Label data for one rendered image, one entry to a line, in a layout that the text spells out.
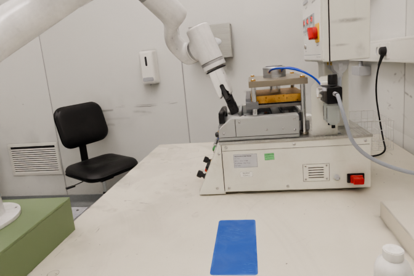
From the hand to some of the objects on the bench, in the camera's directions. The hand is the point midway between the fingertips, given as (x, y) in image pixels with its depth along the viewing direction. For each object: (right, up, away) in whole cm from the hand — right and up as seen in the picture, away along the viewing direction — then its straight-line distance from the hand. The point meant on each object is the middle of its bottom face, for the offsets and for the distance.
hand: (233, 108), depth 116 cm
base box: (+16, -25, +1) cm, 30 cm away
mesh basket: (+60, -15, +33) cm, 70 cm away
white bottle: (+19, -37, -67) cm, 79 cm away
